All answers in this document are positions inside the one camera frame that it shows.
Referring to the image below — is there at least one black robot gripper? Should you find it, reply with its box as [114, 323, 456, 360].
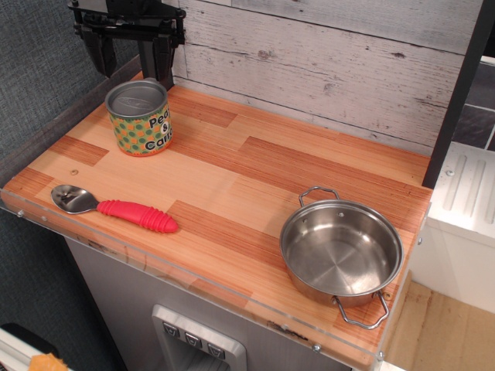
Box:
[67, 0, 186, 90]

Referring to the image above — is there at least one stainless steel pot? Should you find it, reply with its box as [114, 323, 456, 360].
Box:
[279, 186, 405, 330]

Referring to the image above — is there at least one peas and carrots can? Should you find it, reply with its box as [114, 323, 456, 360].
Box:
[104, 78, 173, 157]

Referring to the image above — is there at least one clear acrylic table edge guard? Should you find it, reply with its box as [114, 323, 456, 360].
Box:
[0, 188, 432, 362]

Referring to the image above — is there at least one grey toy fridge cabinet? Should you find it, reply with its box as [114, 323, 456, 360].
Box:
[67, 240, 348, 370]

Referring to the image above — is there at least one silver water dispenser panel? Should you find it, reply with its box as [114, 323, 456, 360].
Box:
[152, 305, 248, 370]

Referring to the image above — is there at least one orange object bottom left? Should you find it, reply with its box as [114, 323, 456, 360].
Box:
[28, 353, 69, 371]

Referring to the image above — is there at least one white toy sink unit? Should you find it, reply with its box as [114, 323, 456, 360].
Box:
[408, 56, 495, 306]

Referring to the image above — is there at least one red handled metal spoon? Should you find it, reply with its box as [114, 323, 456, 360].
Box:
[51, 185, 179, 233]

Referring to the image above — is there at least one black vertical post right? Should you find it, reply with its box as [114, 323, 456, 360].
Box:
[422, 0, 494, 189]

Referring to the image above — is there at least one white frame bottom left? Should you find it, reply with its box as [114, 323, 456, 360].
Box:
[1, 329, 30, 371]

